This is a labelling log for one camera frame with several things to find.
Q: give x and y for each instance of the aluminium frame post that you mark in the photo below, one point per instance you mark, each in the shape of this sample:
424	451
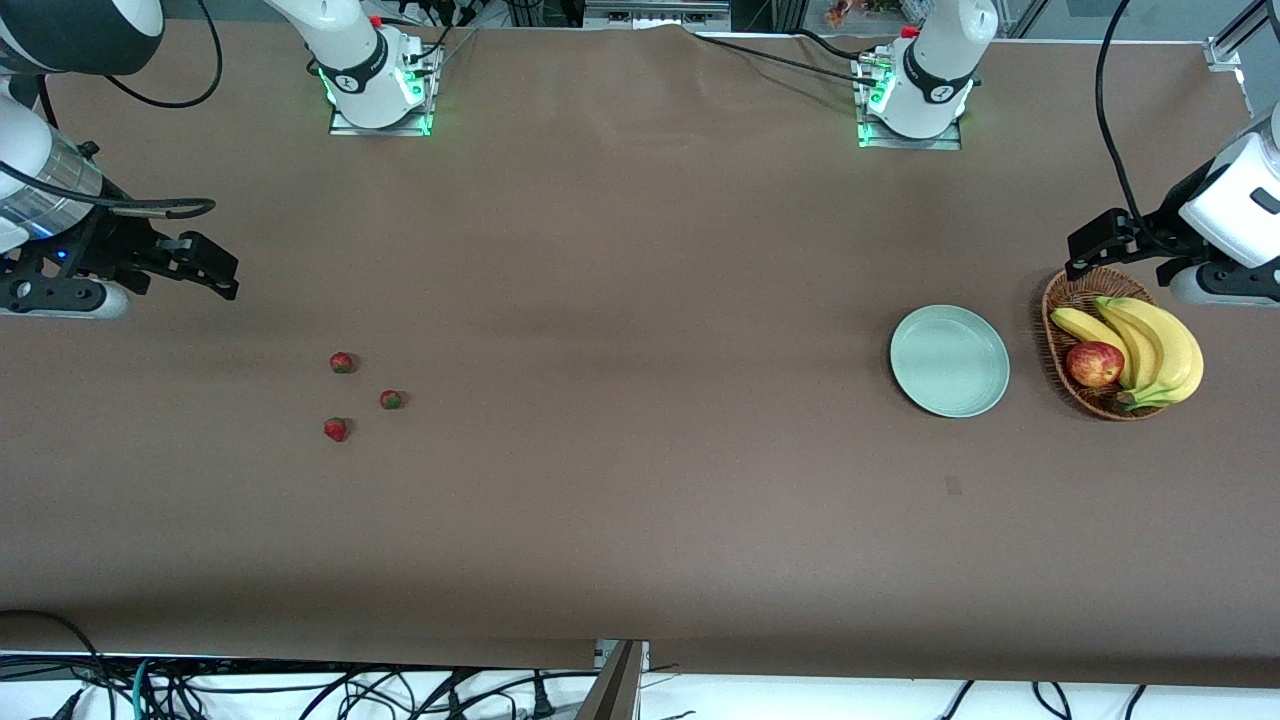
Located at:
618	685

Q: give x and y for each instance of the brown table cover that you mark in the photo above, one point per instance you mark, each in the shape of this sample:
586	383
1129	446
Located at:
640	300

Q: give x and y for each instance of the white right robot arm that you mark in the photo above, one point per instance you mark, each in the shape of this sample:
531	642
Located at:
350	50

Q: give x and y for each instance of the aluminium corner bracket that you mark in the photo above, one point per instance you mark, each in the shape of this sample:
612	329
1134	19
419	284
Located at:
1228	60

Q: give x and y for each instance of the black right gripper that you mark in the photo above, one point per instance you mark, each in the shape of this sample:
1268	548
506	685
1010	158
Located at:
108	243

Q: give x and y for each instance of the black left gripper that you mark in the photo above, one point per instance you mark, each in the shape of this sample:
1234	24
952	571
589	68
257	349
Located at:
1168	222

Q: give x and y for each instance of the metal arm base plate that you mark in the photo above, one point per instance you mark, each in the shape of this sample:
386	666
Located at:
930	143
345	127

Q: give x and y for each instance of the brown wicker basket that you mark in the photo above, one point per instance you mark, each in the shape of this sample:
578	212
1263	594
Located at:
1075	300

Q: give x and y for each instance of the pale green round plate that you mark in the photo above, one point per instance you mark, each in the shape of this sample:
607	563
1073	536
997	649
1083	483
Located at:
950	361

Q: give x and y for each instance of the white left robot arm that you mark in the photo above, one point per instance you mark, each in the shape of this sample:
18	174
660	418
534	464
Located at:
935	70

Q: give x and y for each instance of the red apple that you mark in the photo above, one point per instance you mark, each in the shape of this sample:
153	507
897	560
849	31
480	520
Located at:
1094	364

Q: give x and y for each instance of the red strawberry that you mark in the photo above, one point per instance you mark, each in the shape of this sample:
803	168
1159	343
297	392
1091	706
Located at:
335	430
341	362
390	399

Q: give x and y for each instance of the orange background object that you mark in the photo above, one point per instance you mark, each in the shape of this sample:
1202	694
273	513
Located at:
842	12

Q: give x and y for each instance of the yellow banana bunch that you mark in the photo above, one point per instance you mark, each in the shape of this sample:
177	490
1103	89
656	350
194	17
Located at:
1165	350

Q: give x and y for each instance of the silver metal rail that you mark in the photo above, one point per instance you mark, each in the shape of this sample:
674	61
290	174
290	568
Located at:
655	15

